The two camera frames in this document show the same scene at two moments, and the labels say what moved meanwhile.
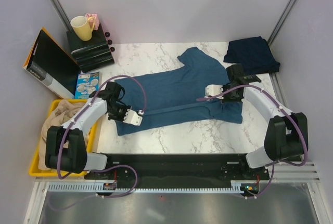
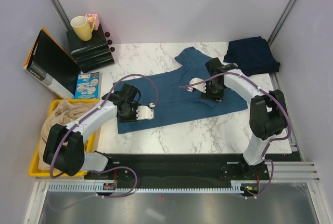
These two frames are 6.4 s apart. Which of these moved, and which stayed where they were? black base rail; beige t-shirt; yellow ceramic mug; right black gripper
Moved: right black gripper
Stayed: black base rail; beige t-shirt; yellow ceramic mug
